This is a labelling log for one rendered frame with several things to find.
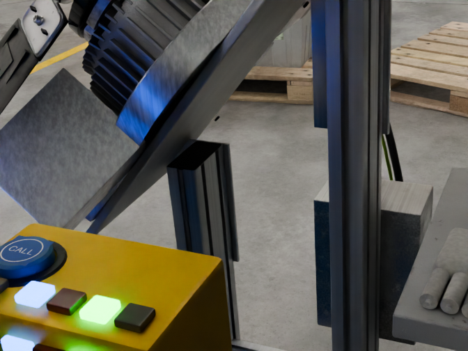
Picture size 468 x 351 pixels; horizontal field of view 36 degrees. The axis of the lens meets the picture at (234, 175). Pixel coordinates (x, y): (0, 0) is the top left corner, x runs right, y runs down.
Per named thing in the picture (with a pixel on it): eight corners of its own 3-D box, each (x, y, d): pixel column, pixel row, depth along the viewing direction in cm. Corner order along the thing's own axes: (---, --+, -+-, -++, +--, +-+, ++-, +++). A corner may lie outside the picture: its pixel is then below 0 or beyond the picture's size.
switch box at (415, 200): (415, 346, 105) (420, 214, 95) (316, 325, 111) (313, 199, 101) (427, 310, 112) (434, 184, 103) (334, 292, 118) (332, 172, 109)
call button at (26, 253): (68, 259, 49) (64, 237, 48) (31, 292, 46) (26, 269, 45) (22, 249, 51) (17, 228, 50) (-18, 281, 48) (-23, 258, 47)
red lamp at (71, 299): (88, 299, 44) (87, 292, 44) (71, 317, 42) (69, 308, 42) (64, 294, 45) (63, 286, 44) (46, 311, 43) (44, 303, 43)
